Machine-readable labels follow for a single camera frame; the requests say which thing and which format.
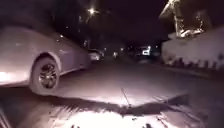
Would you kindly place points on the grey asphalt road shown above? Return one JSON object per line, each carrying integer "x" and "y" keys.
{"x": 133, "y": 83}

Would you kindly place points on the street lamp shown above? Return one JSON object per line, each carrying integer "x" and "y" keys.
{"x": 91, "y": 11}

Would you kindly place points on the robot's own part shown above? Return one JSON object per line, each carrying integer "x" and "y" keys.
{"x": 75, "y": 126}
{"x": 147, "y": 126}

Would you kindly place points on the silver car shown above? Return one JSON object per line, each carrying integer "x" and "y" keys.
{"x": 20, "y": 56}

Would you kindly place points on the pale wall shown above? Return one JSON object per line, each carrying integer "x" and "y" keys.
{"x": 196, "y": 46}

